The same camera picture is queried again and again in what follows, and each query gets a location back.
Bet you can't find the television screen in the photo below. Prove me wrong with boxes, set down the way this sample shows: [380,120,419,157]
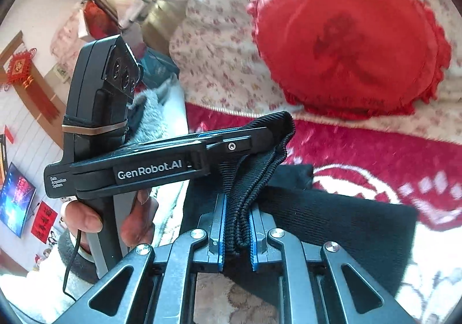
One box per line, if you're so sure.
[0,163,36,237]

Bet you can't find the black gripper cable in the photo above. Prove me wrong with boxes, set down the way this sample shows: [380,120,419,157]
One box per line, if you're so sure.
[62,229,82,302]

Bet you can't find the left hand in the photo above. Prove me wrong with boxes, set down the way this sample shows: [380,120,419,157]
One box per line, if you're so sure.
[63,188,160,249]

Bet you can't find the red chinese knot decoration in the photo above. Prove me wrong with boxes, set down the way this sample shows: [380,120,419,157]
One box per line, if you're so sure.
[6,48,59,122]

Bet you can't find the black knit pants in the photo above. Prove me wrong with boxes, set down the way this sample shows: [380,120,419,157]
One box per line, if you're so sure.
[180,111,419,303]

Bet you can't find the teal bag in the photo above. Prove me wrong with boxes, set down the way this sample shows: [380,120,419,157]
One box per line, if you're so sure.
[139,47,180,89]

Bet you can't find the floral cream bedsheet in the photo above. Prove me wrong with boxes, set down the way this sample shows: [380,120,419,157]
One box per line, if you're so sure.
[169,0,461,143]

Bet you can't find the red heart pillow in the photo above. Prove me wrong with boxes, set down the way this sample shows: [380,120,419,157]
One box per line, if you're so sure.
[247,0,451,120]

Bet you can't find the grey fleece blanket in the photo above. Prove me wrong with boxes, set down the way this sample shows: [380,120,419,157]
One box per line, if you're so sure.
[126,75,190,238]

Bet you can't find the red white plush blanket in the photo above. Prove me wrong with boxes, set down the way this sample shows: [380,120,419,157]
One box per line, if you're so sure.
[154,101,462,324]

